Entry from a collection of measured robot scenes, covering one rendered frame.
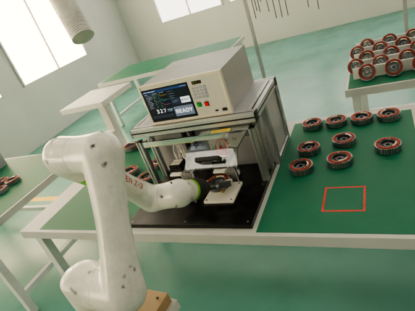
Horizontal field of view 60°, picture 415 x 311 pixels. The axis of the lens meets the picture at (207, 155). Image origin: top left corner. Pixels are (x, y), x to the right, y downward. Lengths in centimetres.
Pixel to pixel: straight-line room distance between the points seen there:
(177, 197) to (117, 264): 38
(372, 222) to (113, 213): 90
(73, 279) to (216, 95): 93
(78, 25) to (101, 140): 178
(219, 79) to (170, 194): 55
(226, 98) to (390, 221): 80
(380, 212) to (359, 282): 83
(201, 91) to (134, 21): 769
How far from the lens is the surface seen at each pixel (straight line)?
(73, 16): 275
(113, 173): 100
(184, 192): 132
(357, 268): 230
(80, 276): 119
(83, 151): 101
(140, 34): 926
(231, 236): 151
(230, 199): 164
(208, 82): 160
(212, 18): 837
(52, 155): 112
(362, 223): 143
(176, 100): 171
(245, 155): 187
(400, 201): 152
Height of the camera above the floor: 169
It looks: 26 degrees down
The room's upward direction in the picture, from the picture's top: 20 degrees counter-clockwise
